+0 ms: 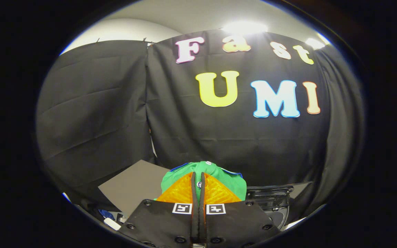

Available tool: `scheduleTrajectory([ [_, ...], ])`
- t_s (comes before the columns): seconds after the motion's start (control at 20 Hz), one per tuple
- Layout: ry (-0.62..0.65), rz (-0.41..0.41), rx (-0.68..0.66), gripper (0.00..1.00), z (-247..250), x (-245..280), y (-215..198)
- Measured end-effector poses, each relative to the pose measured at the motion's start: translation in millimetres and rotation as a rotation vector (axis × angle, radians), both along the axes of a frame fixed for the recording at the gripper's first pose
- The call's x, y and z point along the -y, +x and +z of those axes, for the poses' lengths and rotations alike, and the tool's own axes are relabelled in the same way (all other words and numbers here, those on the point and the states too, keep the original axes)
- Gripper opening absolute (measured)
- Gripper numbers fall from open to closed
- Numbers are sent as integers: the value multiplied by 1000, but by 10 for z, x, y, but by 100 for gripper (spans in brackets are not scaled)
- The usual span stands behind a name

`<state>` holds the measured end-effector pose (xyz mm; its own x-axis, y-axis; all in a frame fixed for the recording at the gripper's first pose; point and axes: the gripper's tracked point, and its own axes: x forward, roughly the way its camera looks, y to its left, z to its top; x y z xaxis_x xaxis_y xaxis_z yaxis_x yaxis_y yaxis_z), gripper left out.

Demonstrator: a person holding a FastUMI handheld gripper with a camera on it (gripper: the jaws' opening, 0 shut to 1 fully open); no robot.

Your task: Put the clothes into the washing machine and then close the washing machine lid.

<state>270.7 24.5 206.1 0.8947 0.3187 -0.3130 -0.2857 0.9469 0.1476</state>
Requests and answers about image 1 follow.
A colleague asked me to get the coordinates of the white board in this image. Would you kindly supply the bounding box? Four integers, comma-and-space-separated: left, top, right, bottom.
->
285, 217, 306, 229

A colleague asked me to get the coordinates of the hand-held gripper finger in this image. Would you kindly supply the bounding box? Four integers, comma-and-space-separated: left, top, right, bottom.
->
198, 172, 282, 248
118, 172, 199, 248

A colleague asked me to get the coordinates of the black backdrop cloth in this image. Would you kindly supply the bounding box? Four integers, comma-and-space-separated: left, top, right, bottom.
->
36, 29, 364, 214

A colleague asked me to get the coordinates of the green polo shirt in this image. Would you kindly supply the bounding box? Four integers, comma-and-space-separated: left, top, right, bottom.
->
155, 161, 247, 202

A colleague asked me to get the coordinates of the small white object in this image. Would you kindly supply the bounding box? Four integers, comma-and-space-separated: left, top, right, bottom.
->
104, 218, 121, 230

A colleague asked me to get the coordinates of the grey cabinet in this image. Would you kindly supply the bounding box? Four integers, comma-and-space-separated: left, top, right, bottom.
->
98, 159, 171, 217

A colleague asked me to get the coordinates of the ceiling light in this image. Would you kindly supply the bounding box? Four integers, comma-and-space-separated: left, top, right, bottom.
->
305, 37, 326, 49
223, 21, 268, 35

